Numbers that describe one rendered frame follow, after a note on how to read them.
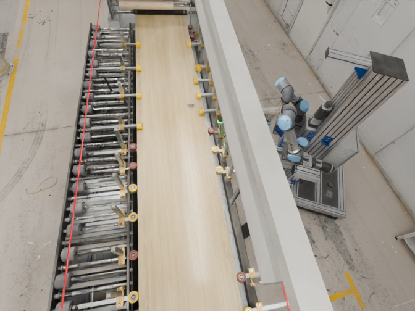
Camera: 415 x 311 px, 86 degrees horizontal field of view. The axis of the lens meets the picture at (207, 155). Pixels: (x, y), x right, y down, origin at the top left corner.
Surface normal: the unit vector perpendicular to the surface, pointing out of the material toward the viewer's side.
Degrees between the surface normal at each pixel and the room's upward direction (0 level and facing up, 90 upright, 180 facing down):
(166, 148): 0
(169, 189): 0
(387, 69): 0
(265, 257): 61
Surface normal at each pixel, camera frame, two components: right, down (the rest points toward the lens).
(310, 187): 0.10, -0.49
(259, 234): -0.81, -0.16
